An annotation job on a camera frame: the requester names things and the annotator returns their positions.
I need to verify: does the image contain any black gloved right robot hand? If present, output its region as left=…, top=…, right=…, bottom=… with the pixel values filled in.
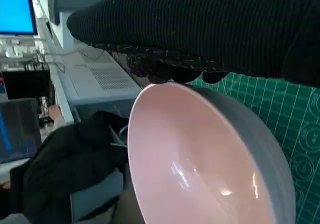
left=66, top=0, right=320, bottom=89

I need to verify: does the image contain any pink bowl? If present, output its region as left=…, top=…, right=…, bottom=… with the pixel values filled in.
left=126, top=82, right=297, bottom=224

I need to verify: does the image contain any green cutting mat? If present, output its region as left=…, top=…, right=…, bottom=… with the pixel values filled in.
left=186, top=71, right=320, bottom=224

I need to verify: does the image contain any black box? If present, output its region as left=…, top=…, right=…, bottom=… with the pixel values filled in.
left=1, top=70, right=52, bottom=100

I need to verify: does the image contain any blue computer monitor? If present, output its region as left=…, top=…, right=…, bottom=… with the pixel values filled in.
left=0, top=0, right=39, bottom=36

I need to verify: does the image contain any grey chair with castors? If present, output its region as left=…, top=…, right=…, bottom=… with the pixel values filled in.
left=69, top=170, right=126, bottom=222

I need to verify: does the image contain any dark laptop screen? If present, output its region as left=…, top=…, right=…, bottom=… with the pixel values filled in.
left=0, top=98, right=43, bottom=165

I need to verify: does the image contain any white desk frame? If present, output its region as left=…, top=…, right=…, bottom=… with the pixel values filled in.
left=29, top=0, right=76, bottom=125

